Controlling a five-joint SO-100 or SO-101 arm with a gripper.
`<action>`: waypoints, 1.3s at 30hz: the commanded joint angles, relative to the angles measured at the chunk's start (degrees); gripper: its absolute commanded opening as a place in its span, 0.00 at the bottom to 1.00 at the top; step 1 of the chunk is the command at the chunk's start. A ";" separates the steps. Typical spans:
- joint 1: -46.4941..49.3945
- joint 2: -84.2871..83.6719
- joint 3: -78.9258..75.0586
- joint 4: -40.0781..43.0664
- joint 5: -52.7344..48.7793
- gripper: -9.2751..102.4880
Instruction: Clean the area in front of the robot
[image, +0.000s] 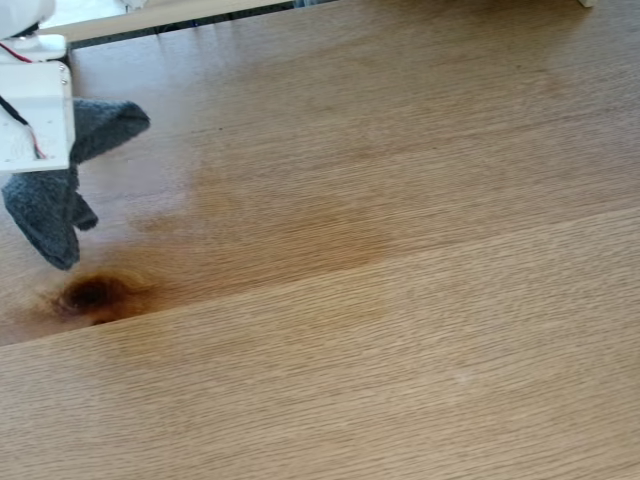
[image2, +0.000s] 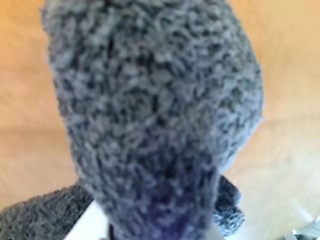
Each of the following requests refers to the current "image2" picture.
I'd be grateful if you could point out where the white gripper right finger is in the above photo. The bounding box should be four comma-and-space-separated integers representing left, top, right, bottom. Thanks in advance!
210, 224, 226, 240

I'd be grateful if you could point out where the grey terry cloth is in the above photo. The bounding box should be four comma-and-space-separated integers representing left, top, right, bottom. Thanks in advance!
0, 0, 266, 240

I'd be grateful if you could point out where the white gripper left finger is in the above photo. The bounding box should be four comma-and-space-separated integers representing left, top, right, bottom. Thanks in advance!
71, 199, 112, 240

